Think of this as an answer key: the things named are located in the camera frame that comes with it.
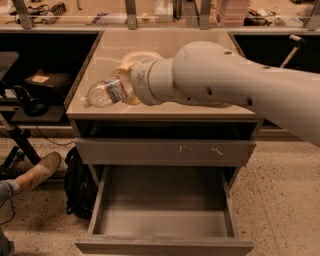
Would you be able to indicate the black box with label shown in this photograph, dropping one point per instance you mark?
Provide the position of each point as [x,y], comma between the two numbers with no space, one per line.
[58,81]

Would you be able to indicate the open grey middle drawer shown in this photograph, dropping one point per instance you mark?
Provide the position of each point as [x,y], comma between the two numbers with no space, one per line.
[158,211]

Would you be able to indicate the black headphones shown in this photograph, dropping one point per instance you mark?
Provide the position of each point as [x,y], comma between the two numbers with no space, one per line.
[31,106]

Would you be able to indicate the white-handled stick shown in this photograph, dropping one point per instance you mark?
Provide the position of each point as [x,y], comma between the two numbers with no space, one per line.
[298,43]

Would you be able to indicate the blue jeans leg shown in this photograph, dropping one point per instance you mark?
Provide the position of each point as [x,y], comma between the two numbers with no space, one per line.
[8,189]

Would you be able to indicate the black backpack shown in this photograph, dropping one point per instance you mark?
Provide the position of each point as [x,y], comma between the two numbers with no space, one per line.
[80,187]

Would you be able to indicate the tan slip-on shoe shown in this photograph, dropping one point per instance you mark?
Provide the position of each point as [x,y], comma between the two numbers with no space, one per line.
[40,172]

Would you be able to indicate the grey drawer cabinet with counter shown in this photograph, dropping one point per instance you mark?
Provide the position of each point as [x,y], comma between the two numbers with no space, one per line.
[165,121]

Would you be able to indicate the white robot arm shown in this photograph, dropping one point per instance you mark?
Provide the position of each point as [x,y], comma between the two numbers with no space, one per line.
[202,73]

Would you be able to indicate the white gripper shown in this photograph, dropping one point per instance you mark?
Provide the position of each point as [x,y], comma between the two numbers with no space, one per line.
[139,81]

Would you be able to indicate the clear plastic water bottle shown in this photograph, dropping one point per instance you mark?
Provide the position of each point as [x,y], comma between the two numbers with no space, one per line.
[107,92]

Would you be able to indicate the pink plastic bin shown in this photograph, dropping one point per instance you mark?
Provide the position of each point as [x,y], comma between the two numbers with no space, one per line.
[231,13]

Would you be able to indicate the white bowl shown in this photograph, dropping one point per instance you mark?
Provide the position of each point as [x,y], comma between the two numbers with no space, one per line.
[138,55]

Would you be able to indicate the black tripod stand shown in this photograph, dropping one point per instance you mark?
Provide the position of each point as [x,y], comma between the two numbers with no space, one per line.
[22,149]

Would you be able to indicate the closed grey top drawer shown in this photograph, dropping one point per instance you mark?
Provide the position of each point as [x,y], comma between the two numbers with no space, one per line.
[165,152]

